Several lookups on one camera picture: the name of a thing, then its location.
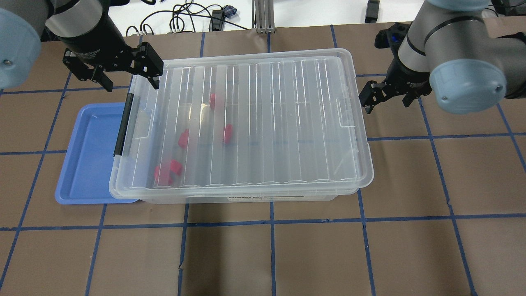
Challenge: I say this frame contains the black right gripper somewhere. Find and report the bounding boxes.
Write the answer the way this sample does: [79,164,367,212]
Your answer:
[359,58,432,114]

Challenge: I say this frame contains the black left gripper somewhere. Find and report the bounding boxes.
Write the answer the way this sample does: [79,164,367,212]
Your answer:
[51,11,164,92]

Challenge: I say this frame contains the red block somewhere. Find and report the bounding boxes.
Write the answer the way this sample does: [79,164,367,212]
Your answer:
[177,129,189,149]

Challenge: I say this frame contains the clear plastic box lid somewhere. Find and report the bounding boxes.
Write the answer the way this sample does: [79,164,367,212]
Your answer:
[109,48,374,200]

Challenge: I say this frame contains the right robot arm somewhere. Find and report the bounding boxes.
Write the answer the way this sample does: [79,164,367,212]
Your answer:
[359,0,526,114]

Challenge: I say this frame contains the red block rear box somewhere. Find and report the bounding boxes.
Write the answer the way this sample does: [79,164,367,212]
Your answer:
[209,92,221,111]

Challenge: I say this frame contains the red block box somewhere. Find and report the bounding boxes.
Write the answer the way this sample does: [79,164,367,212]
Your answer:
[209,92,221,111]
[222,124,233,145]
[154,160,183,187]

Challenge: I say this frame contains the clear plastic storage box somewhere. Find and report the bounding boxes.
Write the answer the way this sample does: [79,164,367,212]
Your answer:
[113,55,362,204]

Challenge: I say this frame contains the red block front box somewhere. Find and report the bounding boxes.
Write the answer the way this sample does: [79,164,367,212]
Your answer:
[154,160,183,187]

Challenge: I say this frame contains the red block middle box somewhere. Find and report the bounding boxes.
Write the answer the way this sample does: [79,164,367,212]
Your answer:
[222,124,233,145]

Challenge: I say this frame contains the blue plastic tray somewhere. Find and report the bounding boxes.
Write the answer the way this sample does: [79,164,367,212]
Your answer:
[55,102,137,205]

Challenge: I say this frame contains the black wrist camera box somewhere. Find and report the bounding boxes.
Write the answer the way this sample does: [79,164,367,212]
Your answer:
[374,22,411,56]

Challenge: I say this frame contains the black box latch handle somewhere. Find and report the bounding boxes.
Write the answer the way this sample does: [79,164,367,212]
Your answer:
[113,92,134,157]

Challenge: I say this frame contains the black cables on desk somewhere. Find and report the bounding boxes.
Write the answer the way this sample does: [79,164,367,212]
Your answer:
[125,0,249,35]

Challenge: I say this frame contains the aluminium frame post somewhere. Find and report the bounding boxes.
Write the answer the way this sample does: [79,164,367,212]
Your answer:
[252,0,276,34]

